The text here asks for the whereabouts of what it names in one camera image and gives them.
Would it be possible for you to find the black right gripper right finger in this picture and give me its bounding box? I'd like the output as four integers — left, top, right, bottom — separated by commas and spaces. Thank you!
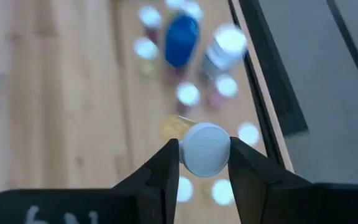
227, 137, 358, 224

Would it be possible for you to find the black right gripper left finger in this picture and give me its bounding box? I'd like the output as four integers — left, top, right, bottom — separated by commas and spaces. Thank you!
0, 139, 180, 224

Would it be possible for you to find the pink vial white cap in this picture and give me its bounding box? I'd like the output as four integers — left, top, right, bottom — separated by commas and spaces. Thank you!
210, 178, 235, 207
205, 73, 239, 110

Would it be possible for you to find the white labelled supplement bottle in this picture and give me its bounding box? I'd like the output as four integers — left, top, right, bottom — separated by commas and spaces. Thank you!
199, 23, 249, 83

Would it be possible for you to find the small teal vial white cap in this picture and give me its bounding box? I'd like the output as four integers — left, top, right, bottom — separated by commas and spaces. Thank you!
165, 0, 186, 10

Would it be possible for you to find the blue-lidded white jar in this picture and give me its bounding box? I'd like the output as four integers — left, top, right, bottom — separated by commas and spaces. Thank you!
163, 14, 201, 69

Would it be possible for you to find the wooden shelf black metal frame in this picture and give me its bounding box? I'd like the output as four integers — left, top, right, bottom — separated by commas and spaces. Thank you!
113, 0, 287, 224

